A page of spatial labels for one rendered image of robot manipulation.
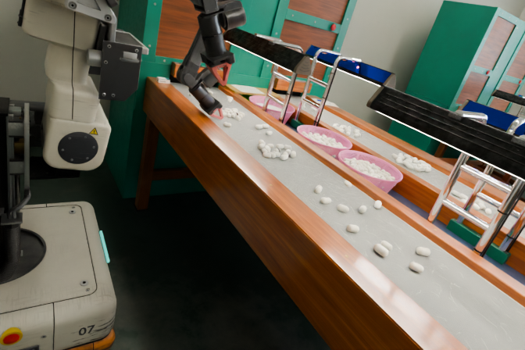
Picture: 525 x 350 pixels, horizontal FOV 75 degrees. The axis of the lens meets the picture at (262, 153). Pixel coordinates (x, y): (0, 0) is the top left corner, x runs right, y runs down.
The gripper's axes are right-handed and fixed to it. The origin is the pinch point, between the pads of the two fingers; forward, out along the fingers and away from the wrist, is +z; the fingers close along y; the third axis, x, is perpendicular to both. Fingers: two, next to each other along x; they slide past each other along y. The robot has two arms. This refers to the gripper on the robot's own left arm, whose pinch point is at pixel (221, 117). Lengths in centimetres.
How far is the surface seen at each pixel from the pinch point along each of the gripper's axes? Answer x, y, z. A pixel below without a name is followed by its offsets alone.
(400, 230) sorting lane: -10, -83, 16
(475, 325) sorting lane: -1, -112, 4
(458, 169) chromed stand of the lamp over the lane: -34, -85, 11
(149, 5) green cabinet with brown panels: -14, 52, -38
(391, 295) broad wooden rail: 7, -101, -10
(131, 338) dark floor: 83, -37, 18
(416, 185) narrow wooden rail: -35, -64, 45
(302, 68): -32.9, -25.8, -8.2
